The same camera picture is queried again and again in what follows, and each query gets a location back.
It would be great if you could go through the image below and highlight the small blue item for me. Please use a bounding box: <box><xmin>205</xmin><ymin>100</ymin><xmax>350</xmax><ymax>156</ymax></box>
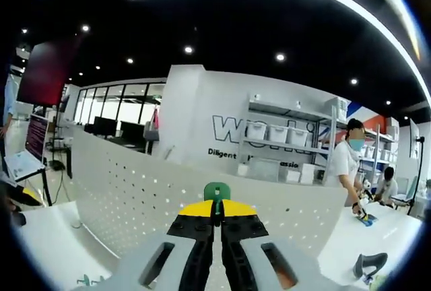
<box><xmin>353</xmin><ymin>213</ymin><xmax>378</xmax><ymax>228</ymax></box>

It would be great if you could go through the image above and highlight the yellow-green cloth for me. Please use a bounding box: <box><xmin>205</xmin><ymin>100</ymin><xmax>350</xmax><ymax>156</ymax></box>
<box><xmin>368</xmin><ymin>273</ymin><xmax>388</xmax><ymax>287</ymax></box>

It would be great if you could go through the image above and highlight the black desk monitor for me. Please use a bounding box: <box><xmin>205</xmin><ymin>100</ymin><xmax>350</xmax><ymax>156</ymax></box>
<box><xmin>93</xmin><ymin>115</ymin><xmax>119</xmax><ymax>137</ymax></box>
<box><xmin>120</xmin><ymin>121</ymin><xmax>146</xmax><ymax>142</ymax></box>

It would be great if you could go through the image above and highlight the white storage bin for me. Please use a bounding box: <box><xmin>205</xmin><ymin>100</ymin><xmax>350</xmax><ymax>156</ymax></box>
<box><xmin>288</xmin><ymin>127</ymin><xmax>310</xmax><ymax>148</ymax></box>
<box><xmin>252</xmin><ymin>123</ymin><xmax>270</xmax><ymax>141</ymax></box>
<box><xmin>268</xmin><ymin>125</ymin><xmax>290</xmax><ymax>144</ymax></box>

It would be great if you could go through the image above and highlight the white pegboard mounting plate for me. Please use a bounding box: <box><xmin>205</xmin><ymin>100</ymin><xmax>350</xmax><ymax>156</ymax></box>
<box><xmin>71</xmin><ymin>125</ymin><xmax>347</xmax><ymax>261</ymax></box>

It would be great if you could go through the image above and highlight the black tripod stand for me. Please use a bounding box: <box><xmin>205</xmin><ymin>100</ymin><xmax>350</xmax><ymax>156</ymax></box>
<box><xmin>39</xmin><ymin>166</ymin><xmax>55</xmax><ymax>207</ymax></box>

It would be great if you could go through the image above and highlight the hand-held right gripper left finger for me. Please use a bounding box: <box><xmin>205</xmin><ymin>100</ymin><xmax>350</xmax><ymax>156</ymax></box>
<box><xmin>112</xmin><ymin>199</ymin><xmax>216</xmax><ymax>291</ymax></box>

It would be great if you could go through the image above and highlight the dark grey plastic holder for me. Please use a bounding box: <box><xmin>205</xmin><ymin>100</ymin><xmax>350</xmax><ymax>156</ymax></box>
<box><xmin>352</xmin><ymin>252</ymin><xmax>389</xmax><ymax>280</ymax></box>

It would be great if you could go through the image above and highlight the large red display screen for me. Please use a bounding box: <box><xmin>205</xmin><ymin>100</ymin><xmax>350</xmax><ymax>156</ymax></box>
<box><xmin>16</xmin><ymin>40</ymin><xmax>81</xmax><ymax>106</ymax></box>

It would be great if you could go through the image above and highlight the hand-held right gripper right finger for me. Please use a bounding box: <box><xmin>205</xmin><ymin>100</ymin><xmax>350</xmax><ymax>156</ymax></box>
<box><xmin>220</xmin><ymin>199</ymin><xmax>325</xmax><ymax>291</ymax></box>

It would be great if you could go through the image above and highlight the grey metal shelf rack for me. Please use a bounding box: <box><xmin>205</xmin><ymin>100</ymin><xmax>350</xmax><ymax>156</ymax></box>
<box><xmin>247</xmin><ymin>94</ymin><xmax>341</xmax><ymax>184</ymax></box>

